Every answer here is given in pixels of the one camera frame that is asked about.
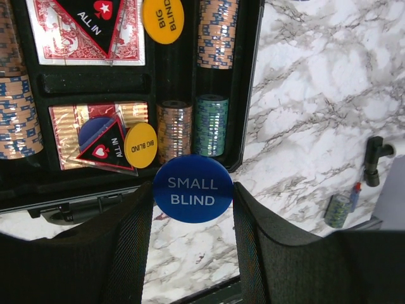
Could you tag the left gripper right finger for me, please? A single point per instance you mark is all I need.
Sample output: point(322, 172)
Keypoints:
point(282, 263)

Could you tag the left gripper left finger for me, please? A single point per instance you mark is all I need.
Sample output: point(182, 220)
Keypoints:
point(100, 261)

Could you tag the black red triangle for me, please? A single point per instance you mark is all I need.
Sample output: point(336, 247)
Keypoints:
point(106, 152)

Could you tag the blue round button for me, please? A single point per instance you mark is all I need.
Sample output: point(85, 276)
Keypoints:
point(193, 189)
point(91, 130)

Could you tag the yellow round button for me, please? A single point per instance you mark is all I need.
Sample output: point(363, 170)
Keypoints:
point(140, 145)

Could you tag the brown red chip stack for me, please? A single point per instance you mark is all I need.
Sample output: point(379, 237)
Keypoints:
point(174, 119)

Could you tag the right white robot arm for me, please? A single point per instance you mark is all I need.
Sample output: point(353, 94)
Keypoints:
point(384, 171)

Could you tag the black poker set case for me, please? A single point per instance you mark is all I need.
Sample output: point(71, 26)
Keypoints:
point(38, 184)

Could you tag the grey green chip stack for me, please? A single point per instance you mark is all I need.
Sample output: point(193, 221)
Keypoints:
point(337, 211)

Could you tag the blue pen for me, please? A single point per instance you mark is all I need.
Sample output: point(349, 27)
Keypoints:
point(354, 196)

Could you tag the blue round button in case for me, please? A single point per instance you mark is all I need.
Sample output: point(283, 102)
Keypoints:
point(91, 130)

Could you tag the orange playing card deck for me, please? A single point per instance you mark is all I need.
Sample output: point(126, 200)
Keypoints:
point(67, 121)

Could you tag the red playing card deck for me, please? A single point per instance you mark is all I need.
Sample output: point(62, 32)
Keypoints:
point(57, 39)

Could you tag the black red triangle button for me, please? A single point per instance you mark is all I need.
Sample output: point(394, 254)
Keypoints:
point(113, 27)

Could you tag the yellow big blind button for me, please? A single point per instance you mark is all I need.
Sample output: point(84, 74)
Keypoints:
point(163, 20)

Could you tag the orange blue chip stack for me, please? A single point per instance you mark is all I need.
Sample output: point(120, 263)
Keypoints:
point(216, 34)

